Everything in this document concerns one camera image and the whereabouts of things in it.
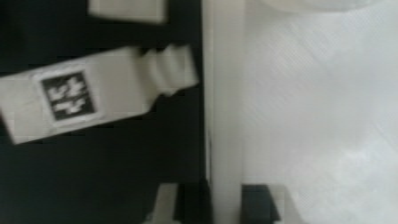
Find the white table leg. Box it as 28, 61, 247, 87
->
89, 0, 167, 24
0, 46, 199, 144

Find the white table leg centre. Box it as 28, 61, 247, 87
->
0, 46, 199, 144

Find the white table leg far left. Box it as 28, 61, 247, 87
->
89, 0, 167, 24

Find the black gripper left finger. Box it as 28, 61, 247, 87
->
140, 182, 213, 224

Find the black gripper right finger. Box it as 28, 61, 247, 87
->
240, 184, 305, 224

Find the white square tabletop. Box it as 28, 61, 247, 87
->
202, 0, 398, 224

